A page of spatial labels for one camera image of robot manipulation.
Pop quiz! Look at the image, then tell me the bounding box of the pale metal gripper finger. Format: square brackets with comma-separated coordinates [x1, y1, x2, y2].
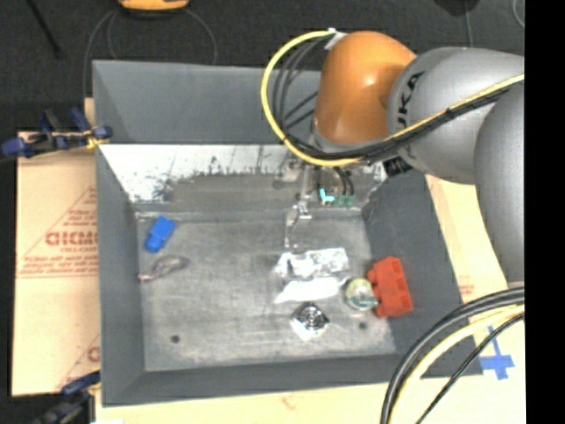
[283, 201, 312, 249]
[274, 160, 305, 190]

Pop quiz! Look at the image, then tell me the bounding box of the clear printed plastic packet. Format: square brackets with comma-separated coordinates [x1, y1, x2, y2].
[274, 246, 352, 278]

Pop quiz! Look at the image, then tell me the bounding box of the white paper packet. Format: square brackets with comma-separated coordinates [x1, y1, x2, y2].
[273, 276, 350, 306]

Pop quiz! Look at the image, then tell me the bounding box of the clear green glass ball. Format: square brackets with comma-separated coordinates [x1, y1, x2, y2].
[343, 276, 380, 313]

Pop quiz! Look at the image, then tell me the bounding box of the shiny metal round fitting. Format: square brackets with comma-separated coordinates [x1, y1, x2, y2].
[289, 301, 331, 341]

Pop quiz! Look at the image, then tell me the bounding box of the grey metal bin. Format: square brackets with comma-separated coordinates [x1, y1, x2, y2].
[91, 59, 483, 406]

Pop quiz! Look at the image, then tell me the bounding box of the red toy brick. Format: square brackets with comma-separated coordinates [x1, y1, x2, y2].
[366, 256, 415, 319]

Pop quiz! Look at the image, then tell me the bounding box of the pink elastic band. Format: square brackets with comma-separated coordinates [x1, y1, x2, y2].
[137, 255, 192, 283]

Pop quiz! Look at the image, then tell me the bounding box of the blue toy block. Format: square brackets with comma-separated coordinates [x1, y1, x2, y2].
[144, 215, 177, 254]

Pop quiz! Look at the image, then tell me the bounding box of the brown cardboard board red print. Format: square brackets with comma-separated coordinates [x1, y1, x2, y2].
[10, 129, 103, 398]

